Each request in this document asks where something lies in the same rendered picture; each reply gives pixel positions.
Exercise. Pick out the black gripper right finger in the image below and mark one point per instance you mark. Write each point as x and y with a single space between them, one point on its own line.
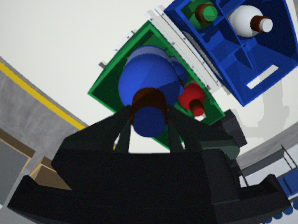
198 136

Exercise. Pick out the white bottle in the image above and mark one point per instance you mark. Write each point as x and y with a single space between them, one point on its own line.
247 21

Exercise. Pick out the green plastic crate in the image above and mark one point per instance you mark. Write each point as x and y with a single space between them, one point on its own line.
107 93

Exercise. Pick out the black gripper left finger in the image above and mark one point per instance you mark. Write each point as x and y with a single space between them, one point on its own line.
102 135

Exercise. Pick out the blue crate with dividers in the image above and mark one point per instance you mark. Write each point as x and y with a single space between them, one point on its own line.
277 47

